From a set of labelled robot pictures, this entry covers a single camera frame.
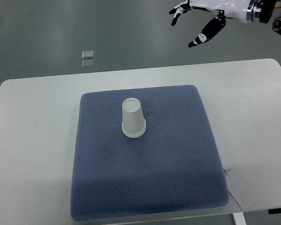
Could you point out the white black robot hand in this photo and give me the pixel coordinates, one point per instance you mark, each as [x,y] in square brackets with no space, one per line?
[222,9]

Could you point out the white paper cup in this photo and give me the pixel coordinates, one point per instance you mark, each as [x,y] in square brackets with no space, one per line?
[133,135]
[133,120]

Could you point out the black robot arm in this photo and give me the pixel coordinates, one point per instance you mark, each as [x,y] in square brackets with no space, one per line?
[262,11]

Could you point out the upper metal floor plate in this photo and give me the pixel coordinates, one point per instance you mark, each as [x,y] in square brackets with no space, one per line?
[87,54]

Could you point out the blue textured cushion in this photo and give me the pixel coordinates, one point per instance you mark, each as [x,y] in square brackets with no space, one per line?
[175,165]

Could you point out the white paper tag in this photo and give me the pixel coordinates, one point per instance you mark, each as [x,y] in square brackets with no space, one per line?
[239,190]

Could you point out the black table control panel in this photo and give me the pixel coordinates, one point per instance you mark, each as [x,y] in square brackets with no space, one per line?
[274,211]

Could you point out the white table leg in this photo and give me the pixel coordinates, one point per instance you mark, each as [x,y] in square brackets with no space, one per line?
[239,218]

